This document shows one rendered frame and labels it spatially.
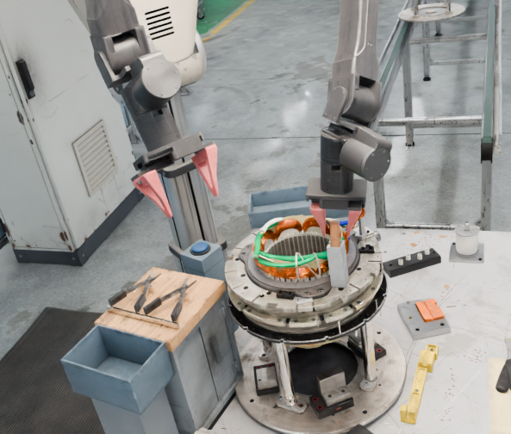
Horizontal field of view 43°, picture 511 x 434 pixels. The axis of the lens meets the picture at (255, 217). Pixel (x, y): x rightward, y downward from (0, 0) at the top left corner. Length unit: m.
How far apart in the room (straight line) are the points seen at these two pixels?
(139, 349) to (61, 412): 1.53
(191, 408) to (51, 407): 1.54
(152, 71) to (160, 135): 0.10
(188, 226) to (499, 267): 0.82
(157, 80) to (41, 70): 2.51
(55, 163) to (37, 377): 1.09
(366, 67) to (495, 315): 0.79
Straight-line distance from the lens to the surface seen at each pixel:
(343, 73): 1.07
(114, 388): 1.23
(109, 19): 0.99
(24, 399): 2.94
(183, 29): 1.51
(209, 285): 1.35
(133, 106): 0.99
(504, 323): 1.64
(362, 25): 1.09
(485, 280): 1.76
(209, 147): 0.99
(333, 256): 1.19
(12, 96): 3.31
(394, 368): 1.48
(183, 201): 1.66
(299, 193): 1.66
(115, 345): 1.34
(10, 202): 3.67
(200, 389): 1.38
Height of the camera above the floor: 1.83
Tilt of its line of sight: 30 degrees down
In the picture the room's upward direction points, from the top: 11 degrees counter-clockwise
